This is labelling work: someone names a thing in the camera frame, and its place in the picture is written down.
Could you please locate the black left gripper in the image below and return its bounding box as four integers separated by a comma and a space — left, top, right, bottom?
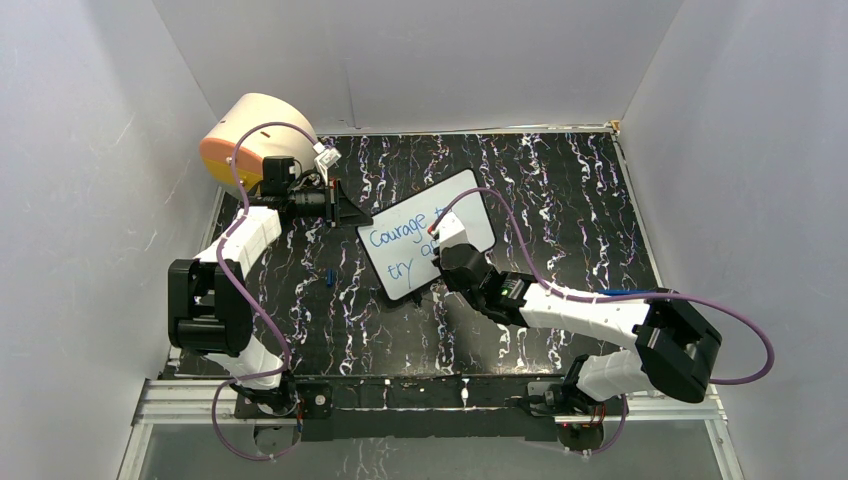
289, 179, 374, 231

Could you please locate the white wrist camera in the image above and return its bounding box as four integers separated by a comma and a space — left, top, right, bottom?
313, 142, 341, 184
429, 212, 470, 250

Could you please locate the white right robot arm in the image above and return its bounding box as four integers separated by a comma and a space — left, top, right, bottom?
434, 244, 722, 414

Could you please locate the aluminium frame rail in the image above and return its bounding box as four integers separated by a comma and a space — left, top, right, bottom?
133, 379, 295, 426

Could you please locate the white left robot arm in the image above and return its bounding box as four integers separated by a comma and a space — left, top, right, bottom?
167, 156, 373, 416

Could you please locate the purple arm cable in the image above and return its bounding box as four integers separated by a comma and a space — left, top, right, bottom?
430, 187, 776, 457
210, 121, 316, 464

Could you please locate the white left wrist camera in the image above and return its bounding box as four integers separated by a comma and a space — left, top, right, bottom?
313, 142, 341, 184

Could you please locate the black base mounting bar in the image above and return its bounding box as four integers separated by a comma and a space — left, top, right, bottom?
231, 374, 631, 444

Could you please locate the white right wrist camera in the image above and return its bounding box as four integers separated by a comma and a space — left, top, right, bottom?
429, 212, 470, 250

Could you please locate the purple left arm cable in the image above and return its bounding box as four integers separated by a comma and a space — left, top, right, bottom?
210, 121, 316, 464

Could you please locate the blue whiteboard eraser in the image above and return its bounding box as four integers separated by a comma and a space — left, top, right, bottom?
595, 289, 659, 296

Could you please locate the small black-framed whiteboard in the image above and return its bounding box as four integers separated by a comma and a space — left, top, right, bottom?
356, 169, 481, 300

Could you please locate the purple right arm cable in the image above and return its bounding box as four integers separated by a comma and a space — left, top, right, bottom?
430, 187, 776, 457

